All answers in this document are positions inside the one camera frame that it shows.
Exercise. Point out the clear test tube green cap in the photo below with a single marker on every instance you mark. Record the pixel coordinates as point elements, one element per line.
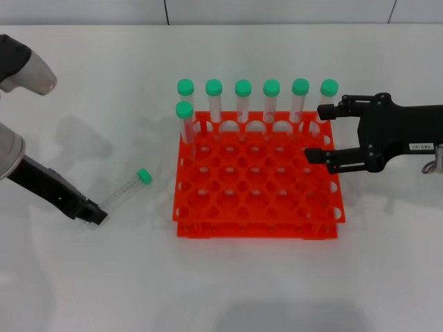
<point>185,87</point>
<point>300,86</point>
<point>124,190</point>
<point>214,87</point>
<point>271,88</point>
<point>329,87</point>
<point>243,88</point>
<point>184,110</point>

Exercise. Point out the orange test tube rack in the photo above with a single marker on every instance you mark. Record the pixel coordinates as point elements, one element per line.
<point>256,232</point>

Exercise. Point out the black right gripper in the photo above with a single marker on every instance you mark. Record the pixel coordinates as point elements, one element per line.
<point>391,128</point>

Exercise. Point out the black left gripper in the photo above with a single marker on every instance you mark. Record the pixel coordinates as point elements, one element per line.
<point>45,185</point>

